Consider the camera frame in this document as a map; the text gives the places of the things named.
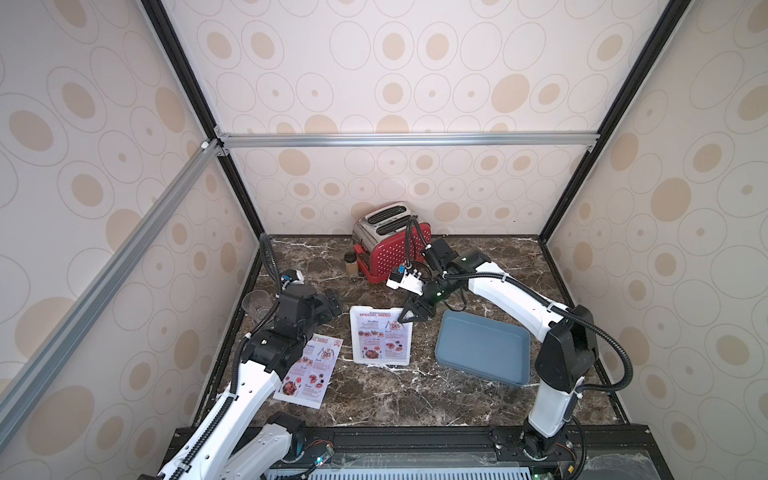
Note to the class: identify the blue-grey plastic tray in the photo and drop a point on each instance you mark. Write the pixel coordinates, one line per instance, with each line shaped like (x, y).
(486, 348)

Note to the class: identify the clear drinking glass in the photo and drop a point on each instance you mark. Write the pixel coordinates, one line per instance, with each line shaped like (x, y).
(256, 305)

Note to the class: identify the old printed menu sheet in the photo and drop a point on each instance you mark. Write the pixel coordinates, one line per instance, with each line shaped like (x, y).
(307, 381)

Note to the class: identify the small brown spice jar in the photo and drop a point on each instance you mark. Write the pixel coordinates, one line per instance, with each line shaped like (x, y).
(351, 265)

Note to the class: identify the horizontal aluminium frame bar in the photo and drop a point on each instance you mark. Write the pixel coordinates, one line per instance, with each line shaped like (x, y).
(228, 141)

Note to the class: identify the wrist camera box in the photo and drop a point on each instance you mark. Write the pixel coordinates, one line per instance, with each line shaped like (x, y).
(409, 279)
(291, 276)

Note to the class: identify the slanted aluminium frame bar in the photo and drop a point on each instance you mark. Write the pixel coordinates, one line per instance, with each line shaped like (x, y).
(47, 362)

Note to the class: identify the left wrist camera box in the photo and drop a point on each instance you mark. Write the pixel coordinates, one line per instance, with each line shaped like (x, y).
(291, 276)

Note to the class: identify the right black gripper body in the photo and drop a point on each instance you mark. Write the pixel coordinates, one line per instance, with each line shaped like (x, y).
(425, 294)

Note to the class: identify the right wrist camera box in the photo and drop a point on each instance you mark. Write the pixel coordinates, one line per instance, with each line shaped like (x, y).
(409, 279)

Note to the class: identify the new printed menu sheet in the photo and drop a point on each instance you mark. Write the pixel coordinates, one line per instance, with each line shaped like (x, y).
(382, 336)

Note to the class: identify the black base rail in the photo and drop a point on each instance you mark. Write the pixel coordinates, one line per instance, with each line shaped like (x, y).
(628, 449)

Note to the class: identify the red and chrome toaster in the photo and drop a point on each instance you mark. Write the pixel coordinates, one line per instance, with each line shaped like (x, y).
(380, 237)

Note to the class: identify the clear acrylic menu holder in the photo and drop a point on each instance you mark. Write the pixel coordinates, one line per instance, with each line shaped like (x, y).
(381, 336)

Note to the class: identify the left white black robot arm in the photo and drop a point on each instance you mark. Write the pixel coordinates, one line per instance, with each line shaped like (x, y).
(263, 360)

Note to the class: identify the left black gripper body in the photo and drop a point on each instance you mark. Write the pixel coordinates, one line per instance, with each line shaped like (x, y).
(308, 325)

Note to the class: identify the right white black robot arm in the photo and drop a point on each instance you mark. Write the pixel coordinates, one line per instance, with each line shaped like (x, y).
(568, 335)

